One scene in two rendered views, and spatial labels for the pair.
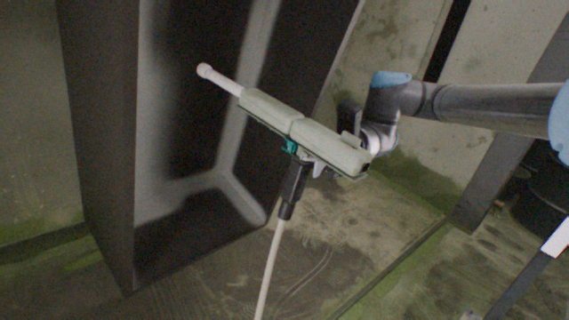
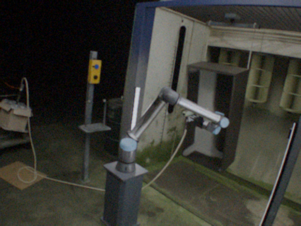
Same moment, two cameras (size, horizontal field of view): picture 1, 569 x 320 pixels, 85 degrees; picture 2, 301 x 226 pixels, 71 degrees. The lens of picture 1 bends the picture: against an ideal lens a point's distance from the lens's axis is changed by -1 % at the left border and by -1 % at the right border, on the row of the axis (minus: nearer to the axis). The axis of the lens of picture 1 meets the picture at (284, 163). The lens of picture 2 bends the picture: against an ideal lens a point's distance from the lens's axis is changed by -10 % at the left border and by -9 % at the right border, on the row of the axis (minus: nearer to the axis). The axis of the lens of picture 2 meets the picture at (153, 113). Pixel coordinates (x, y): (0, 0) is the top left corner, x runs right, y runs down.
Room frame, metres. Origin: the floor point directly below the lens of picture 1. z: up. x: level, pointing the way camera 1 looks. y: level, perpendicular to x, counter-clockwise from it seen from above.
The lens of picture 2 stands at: (0.15, -2.43, 1.69)
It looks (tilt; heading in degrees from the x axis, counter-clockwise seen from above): 14 degrees down; 90
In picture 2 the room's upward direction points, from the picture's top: 8 degrees clockwise
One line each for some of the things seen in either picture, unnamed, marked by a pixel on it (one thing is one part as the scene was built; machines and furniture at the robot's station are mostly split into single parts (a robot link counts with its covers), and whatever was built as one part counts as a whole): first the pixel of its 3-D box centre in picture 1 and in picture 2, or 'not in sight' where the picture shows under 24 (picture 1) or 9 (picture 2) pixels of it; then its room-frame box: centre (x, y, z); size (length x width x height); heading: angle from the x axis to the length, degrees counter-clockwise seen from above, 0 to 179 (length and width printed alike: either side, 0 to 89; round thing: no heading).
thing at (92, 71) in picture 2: not in sight; (94, 71); (-0.58, 0.14, 1.42); 0.12 x 0.06 x 0.26; 48
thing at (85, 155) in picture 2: not in sight; (87, 121); (-0.63, 0.18, 0.82); 0.06 x 0.06 x 1.64; 48
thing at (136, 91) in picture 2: not in sight; (134, 112); (-0.10, 0.39, 0.96); 0.06 x 0.02 x 0.63; 48
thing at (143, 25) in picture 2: not in sight; (134, 96); (-0.14, 0.49, 1.14); 0.18 x 0.18 x 2.29; 48
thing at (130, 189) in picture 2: not in sight; (122, 196); (-0.04, -0.49, 0.32); 0.31 x 0.31 x 0.64; 48
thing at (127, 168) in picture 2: not in sight; (126, 163); (-0.04, -0.49, 0.69); 0.19 x 0.19 x 0.10
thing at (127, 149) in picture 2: not in sight; (127, 149); (-0.04, -0.49, 0.83); 0.17 x 0.15 x 0.18; 97
